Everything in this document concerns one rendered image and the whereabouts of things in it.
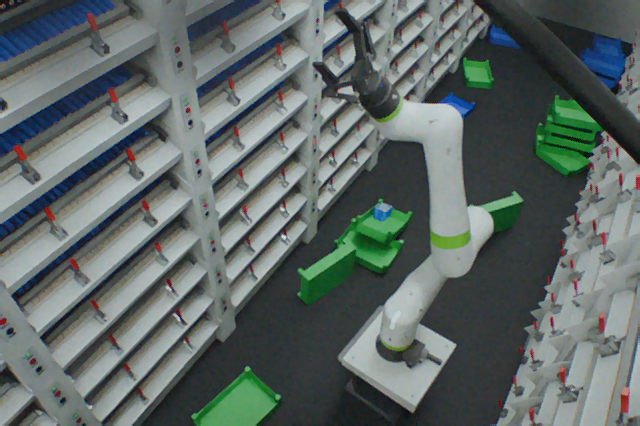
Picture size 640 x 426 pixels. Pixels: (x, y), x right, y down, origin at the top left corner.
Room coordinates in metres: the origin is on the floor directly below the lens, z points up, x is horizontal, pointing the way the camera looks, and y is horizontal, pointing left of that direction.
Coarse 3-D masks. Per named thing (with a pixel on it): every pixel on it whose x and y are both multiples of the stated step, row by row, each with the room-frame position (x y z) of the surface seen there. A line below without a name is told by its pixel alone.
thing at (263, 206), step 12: (300, 156) 1.83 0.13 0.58; (288, 168) 1.77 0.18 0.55; (300, 168) 1.79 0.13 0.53; (276, 180) 1.69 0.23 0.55; (288, 180) 1.71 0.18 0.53; (276, 192) 1.63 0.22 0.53; (252, 204) 1.54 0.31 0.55; (264, 204) 1.55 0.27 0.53; (240, 216) 1.46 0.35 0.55; (252, 216) 1.48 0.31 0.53; (228, 228) 1.39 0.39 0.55; (240, 228) 1.41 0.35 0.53; (228, 240) 1.34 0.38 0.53
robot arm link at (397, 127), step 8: (400, 96) 1.13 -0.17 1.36; (400, 104) 1.11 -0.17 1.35; (408, 104) 1.13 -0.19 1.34; (416, 104) 1.13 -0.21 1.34; (400, 112) 1.10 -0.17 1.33; (408, 112) 1.10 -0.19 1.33; (376, 120) 1.10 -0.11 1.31; (384, 120) 1.09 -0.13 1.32; (392, 120) 1.09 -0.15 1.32; (400, 120) 1.09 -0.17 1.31; (408, 120) 1.09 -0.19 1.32; (384, 128) 1.10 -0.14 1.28; (392, 128) 1.09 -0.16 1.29; (400, 128) 1.09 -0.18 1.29; (408, 128) 1.08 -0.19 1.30; (392, 136) 1.10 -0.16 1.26; (400, 136) 1.09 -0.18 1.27; (408, 136) 1.08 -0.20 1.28
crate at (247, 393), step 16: (240, 384) 1.00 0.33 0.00; (256, 384) 1.00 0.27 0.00; (224, 400) 0.92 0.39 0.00; (240, 400) 0.93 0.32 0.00; (256, 400) 0.93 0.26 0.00; (272, 400) 0.94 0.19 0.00; (192, 416) 0.82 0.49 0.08; (208, 416) 0.85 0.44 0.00; (224, 416) 0.86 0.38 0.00; (240, 416) 0.86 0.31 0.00; (256, 416) 0.86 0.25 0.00
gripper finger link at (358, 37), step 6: (360, 30) 1.11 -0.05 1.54; (354, 36) 1.12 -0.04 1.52; (360, 36) 1.11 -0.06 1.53; (354, 42) 1.12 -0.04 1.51; (360, 42) 1.11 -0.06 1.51; (354, 48) 1.11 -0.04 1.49; (360, 48) 1.11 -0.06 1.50; (360, 54) 1.10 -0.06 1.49; (366, 54) 1.11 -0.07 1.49; (354, 60) 1.11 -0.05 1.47; (366, 60) 1.09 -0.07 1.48; (366, 66) 1.09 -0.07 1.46; (366, 72) 1.09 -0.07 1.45
